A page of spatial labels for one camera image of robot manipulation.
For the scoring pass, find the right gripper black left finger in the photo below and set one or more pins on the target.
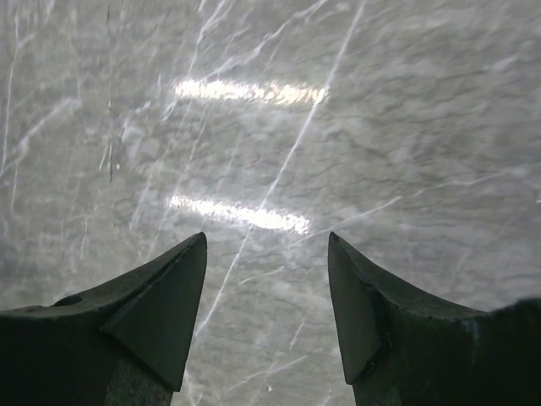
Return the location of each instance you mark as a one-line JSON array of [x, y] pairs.
[[124, 342]]

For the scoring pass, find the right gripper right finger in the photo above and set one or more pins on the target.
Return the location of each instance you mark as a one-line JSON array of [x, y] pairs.
[[403, 346]]

